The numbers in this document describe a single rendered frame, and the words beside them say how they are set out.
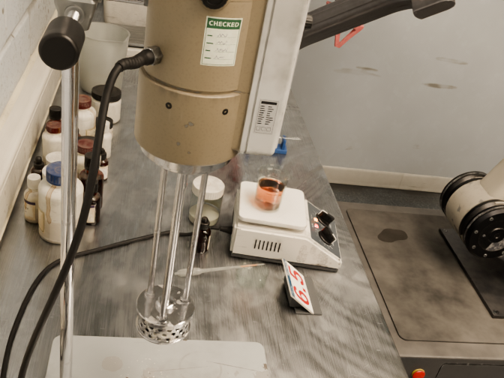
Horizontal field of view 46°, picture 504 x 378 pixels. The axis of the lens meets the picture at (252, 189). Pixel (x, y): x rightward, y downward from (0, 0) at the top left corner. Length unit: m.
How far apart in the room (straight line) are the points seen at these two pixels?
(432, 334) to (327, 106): 1.32
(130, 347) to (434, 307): 1.05
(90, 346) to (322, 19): 0.71
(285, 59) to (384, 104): 2.25
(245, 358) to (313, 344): 0.12
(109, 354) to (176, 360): 0.09
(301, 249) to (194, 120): 0.57
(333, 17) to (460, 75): 1.71
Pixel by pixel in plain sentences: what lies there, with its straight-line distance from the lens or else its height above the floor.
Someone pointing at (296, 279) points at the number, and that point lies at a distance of 1.02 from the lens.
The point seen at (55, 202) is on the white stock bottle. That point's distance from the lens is 1.01.
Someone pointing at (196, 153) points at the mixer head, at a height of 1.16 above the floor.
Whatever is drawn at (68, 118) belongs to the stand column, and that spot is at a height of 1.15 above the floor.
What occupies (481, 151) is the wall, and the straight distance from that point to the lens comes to 3.07.
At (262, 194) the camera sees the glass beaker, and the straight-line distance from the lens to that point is 1.02.
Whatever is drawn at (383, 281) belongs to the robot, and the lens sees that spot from 1.76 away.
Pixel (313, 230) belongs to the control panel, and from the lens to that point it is 1.07.
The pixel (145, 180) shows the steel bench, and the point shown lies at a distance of 1.24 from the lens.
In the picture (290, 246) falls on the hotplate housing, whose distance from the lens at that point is 1.05.
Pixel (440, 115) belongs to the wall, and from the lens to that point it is 2.88.
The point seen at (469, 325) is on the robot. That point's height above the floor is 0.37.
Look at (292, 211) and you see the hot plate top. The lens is 1.06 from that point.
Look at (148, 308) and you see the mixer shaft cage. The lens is 0.70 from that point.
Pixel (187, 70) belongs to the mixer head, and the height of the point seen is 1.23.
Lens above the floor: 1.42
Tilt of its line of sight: 32 degrees down
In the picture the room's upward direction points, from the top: 12 degrees clockwise
